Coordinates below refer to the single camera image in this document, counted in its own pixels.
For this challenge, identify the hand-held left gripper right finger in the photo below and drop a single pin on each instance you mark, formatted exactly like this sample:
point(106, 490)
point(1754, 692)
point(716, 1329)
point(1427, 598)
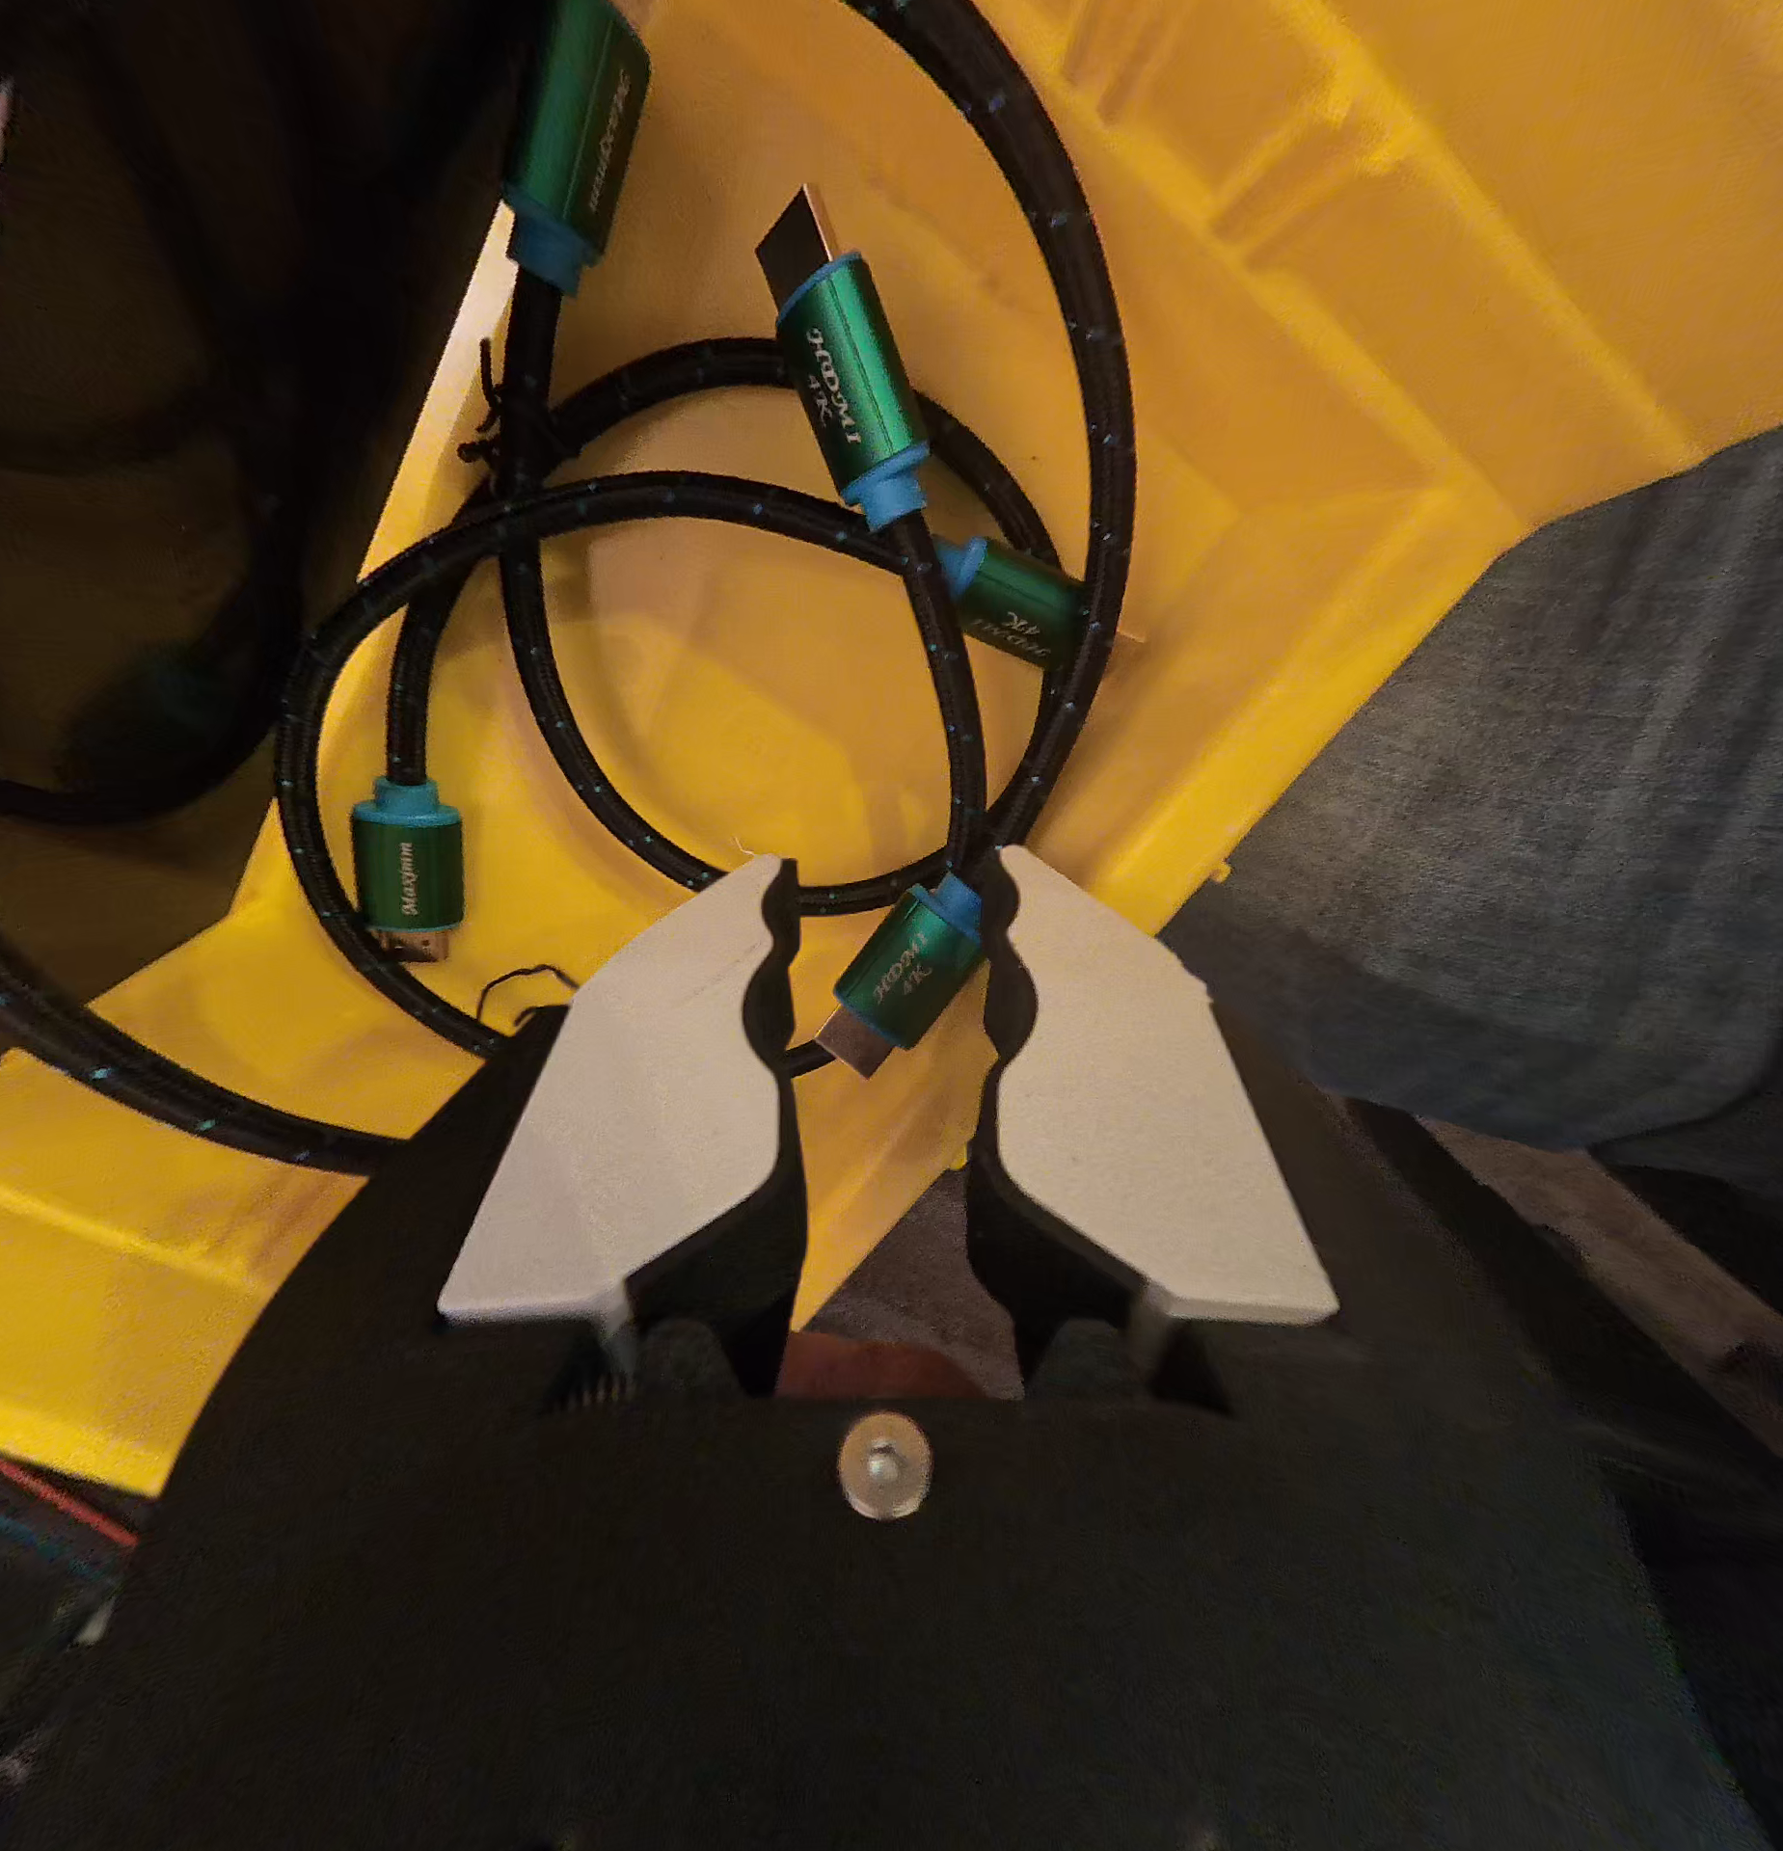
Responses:
point(1151, 1144)

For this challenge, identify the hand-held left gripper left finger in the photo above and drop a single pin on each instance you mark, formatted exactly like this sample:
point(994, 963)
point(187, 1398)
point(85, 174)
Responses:
point(628, 1157)

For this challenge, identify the yellow plastic bin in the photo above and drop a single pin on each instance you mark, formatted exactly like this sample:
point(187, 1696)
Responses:
point(1339, 290)

